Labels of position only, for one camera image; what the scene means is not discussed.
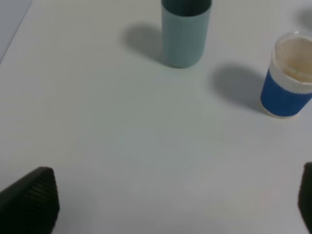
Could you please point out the teal plastic cup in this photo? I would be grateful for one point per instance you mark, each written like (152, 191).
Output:
(184, 30)

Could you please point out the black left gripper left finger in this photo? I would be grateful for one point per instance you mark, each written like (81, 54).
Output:
(31, 204)

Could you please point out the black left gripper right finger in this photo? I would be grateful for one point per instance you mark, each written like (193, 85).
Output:
(305, 196)

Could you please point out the blue sleeved paper cup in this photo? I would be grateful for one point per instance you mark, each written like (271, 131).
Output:
(288, 84)

